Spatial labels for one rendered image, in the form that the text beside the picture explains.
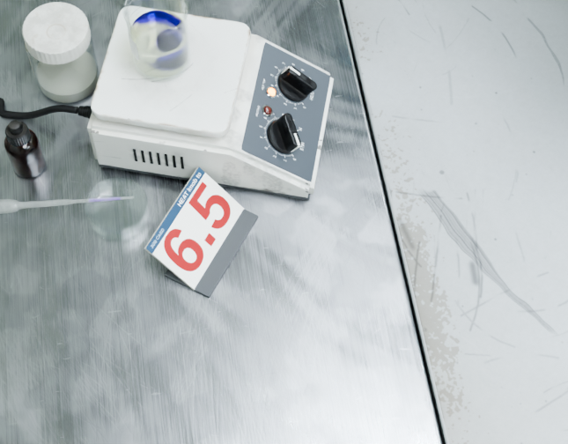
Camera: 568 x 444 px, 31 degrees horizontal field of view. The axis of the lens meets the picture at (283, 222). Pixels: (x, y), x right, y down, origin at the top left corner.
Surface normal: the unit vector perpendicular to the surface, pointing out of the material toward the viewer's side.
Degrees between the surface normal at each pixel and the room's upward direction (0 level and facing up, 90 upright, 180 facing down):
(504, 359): 0
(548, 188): 0
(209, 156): 90
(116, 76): 0
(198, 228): 40
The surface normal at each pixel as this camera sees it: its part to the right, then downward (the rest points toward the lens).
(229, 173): -0.17, 0.87
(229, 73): 0.03, -0.47
